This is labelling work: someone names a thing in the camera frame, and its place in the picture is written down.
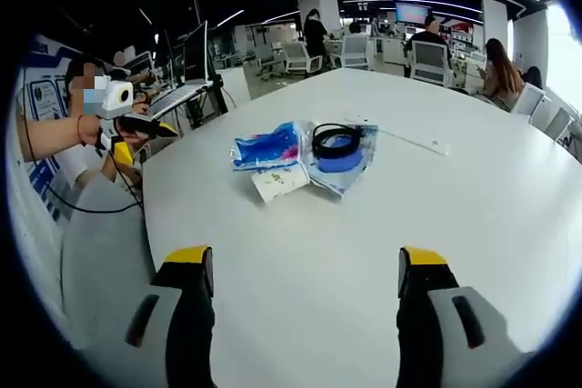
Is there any lit wall screen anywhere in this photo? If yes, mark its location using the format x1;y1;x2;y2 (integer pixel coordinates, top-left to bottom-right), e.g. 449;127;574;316
394;2;433;25

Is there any dark monitor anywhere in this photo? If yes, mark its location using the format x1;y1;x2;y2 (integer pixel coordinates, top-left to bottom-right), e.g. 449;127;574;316
181;21;210;85

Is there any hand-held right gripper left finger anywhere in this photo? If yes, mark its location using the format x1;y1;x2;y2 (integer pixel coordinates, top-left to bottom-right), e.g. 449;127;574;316
84;245;216;388

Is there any white power strip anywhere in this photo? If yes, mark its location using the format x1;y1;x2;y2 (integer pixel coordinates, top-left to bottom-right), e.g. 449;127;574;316
343;114;452;158

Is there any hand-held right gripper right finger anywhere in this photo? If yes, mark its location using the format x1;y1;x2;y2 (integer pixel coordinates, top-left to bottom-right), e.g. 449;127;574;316
396;245;537;388

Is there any plastic bag with blue roll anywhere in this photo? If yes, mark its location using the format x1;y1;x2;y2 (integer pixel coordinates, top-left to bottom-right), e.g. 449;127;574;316
301;121;379;199

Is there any white table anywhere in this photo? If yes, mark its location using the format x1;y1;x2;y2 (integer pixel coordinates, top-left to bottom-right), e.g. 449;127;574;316
142;67;582;388

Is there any blue tissue pack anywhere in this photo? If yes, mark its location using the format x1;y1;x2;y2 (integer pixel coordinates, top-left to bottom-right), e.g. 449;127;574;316
233;121;305;174

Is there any silver laptop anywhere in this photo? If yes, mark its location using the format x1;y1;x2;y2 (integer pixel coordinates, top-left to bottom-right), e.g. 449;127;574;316
148;80;215;120

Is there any blue wall poster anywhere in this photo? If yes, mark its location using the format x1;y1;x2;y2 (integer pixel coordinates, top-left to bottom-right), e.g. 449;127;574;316
25;73;70;122

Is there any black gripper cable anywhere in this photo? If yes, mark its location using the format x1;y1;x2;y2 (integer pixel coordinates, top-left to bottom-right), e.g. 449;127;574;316
21;101;147;215

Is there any white printed paper cup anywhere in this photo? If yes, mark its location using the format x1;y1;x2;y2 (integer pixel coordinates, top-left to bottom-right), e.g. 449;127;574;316
249;164;311;204

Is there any white office chair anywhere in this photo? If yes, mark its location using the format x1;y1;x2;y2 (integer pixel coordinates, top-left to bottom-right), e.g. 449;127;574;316
339;35;370;70
410;40;455;86
509;82;547;117
282;40;325;76
542;105;577;140

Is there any person's left hand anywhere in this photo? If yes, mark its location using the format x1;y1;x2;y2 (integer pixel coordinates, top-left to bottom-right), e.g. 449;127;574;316
77;114;105;148

